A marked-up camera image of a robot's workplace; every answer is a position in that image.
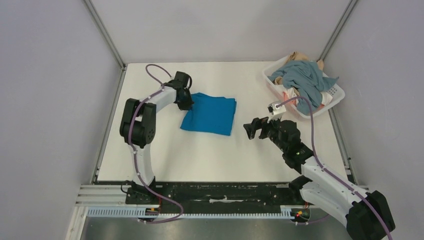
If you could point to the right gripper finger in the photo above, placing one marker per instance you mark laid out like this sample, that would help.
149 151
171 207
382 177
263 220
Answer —
264 128
251 128

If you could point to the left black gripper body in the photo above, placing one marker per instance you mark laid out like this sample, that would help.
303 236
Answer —
186 102

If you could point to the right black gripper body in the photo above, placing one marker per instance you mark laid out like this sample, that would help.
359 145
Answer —
262 127

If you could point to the blue t-shirt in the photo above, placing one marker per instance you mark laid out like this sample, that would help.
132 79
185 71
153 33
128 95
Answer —
210 114

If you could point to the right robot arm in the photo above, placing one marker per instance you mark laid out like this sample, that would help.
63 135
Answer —
365 215

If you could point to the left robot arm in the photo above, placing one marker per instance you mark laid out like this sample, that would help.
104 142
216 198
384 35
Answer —
138 126

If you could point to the pink t-shirt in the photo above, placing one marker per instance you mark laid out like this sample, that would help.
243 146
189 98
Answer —
303 103

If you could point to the white t-shirt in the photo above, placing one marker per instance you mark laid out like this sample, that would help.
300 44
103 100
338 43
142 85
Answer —
288 93

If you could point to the white laundry basket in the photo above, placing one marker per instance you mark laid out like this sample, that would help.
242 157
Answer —
336 91

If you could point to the grey-blue t-shirt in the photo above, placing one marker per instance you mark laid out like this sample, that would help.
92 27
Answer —
305 76

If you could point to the beige t-shirt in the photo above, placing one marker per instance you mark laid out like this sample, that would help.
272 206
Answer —
297 56

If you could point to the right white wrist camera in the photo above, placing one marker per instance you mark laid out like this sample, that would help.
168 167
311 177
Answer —
276 111

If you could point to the aluminium frame left post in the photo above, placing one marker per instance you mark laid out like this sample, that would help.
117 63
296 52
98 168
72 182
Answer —
101 27

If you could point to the aluminium frame post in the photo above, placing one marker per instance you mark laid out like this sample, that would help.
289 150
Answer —
338 28
101 27

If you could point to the white cable duct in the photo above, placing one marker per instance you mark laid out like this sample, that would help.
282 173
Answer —
144 213

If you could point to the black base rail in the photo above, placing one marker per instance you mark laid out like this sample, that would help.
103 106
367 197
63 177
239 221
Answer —
215 197

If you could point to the aluminium frame right post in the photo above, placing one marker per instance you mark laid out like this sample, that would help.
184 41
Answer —
338 28

